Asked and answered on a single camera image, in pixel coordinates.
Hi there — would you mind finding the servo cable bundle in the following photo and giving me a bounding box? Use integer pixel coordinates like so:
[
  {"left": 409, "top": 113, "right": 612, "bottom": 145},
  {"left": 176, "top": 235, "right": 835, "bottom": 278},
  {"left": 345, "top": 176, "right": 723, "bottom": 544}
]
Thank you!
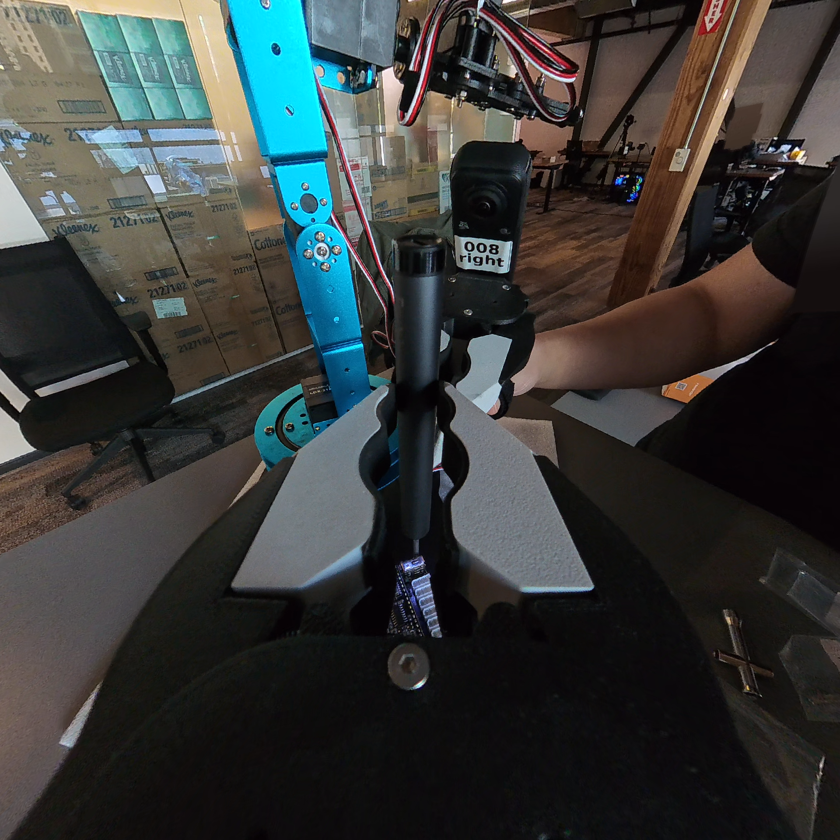
[{"left": 315, "top": 0, "right": 581, "bottom": 358}]

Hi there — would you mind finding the grey desk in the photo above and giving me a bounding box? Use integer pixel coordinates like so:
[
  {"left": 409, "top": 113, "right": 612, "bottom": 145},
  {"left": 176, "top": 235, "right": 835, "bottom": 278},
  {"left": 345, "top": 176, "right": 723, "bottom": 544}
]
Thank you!
[{"left": 0, "top": 394, "right": 840, "bottom": 840}]

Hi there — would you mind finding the wooden pillar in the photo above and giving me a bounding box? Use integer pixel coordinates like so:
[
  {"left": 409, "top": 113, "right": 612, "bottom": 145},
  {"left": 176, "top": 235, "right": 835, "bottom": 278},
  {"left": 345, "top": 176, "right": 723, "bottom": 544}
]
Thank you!
[{"left": 607, "top": 0, "right": 772, "bottom": 309}]

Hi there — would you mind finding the light grey table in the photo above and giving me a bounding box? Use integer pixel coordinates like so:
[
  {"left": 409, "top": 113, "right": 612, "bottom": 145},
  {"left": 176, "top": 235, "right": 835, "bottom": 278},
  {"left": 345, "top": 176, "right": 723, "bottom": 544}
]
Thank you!
[{"left": 551, "top": 384, "right": 697, "bottom": 447}]

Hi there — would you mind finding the black electric screwdriver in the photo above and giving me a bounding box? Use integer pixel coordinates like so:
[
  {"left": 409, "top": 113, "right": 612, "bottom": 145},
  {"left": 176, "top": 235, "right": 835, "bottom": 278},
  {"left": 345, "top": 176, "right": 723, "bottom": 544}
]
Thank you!
[{"left": 390, "top": 236, "right": 444, "bottom": 546}]

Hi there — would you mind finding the small clear plastic bag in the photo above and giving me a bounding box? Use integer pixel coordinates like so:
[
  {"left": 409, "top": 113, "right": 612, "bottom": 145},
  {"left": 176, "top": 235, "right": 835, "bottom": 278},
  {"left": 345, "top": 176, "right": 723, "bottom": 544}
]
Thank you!
[
  {"left": 758, "top": 548, "right": 840, "bottom": 634},
  {"left": 777, "top": 633, "right": 840, "bottom": 723}
]

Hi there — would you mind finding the black office chair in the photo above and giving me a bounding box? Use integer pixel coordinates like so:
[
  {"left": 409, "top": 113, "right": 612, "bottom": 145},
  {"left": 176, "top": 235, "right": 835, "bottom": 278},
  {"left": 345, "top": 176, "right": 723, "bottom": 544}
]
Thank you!
[{"left": 0, "top": 236, "right": 227, "bottom": 511}]

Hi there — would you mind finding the person's right forearm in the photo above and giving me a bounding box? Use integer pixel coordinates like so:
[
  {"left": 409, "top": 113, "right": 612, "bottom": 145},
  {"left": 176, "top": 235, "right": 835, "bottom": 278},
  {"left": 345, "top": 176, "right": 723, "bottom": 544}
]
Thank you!
[{"left": 554, "top": 246, "right": 798, "bottom": 395}]

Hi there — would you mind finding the person's right hand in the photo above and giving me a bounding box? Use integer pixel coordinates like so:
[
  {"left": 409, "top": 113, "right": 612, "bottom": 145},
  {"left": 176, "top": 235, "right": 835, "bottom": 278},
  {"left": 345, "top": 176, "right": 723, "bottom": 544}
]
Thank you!
[{"left": 486, "top": 330, "right": 567, "bottom": 419}]

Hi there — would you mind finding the person's black shirt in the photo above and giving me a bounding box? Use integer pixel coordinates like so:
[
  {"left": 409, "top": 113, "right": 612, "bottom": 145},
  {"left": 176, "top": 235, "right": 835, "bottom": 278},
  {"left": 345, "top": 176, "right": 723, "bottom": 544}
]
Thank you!
[{"left": 637, "top": 154, "right": 840, "bottom": 546}]

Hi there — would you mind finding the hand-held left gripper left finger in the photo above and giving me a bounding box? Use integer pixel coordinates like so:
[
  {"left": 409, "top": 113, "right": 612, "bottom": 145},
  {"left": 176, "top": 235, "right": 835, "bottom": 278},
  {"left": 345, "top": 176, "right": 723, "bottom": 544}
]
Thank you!
[{"left": 231, "top": 388, "right": 396, "bottom": 634}]

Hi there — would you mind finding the white foam sheet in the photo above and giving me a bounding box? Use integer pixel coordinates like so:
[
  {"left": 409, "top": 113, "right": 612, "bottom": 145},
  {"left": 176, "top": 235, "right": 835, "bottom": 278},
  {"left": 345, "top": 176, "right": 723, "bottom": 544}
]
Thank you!
[{"left": 59, "top": 416, "right": 559, "bottom": 749}]

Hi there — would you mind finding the metal cross socket wrench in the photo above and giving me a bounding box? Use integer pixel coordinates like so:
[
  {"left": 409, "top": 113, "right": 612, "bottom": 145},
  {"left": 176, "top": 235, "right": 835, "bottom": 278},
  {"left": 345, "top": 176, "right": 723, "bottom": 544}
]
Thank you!
[{"left": 714, "top": 608, "right": 775, "bottom": 698}]

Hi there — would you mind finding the stack of cardboard boxes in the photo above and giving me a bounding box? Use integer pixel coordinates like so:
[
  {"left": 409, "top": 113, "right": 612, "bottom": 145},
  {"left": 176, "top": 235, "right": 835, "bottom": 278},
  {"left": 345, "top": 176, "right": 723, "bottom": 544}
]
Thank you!
[{"left": 0, "top": 0, "right": 454, "bottom": 395}]

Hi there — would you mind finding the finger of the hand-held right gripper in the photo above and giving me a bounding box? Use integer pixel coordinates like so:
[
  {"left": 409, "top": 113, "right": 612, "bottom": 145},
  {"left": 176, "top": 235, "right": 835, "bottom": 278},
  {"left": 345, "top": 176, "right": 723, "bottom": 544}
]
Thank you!
[
  {"left": 437, "top": 330, "right": 468, "bottom": 382},
  {"left": 453, "top": 335, "right": 517, "bottom": 416}
]

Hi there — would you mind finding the large clear zip bag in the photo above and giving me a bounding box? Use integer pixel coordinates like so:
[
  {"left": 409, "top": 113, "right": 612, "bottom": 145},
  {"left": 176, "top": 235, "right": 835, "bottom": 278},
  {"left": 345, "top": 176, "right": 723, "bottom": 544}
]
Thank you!
[{"left": 722, "top": 689, "right": 826, "bottom": 834}]

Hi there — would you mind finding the black circuit board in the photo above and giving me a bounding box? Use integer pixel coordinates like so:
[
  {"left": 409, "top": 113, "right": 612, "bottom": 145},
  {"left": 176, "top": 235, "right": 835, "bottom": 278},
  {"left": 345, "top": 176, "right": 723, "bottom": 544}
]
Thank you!
[{"left": 387, "top": 554, "right": 444, "bottom": 637}]

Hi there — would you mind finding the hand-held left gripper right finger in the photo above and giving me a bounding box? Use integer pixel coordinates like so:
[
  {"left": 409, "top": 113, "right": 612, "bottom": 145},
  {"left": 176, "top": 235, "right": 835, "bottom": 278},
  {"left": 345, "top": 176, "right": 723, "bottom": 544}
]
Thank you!
[{"left": 430, "top": 386, "right": 597, "bottom": 618}]

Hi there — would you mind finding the orange white cardboard box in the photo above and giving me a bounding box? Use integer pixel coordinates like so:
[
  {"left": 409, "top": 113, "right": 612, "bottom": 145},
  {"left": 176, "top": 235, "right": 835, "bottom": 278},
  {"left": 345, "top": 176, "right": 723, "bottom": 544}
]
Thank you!
[{"left": 659, "top": 374, "right": 716, "bottom": 401}]

